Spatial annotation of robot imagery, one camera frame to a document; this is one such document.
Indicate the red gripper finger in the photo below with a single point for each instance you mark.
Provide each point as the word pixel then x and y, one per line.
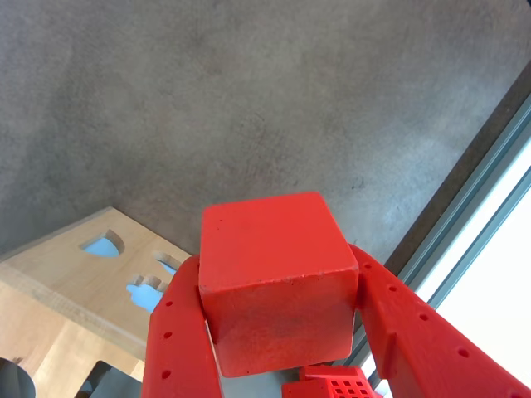
pixel 178 352
pixel 415 344

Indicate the red cube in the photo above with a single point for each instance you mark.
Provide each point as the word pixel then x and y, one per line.
pixel 278 282

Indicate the red robot arm with base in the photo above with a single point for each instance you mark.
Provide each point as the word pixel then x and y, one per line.
pixel 332 385

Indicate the wooden shape sorter box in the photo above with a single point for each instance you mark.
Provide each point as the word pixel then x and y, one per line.
pixel 62 298

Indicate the aluminium profile rail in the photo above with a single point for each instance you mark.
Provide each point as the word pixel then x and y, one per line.
pixel 464 195

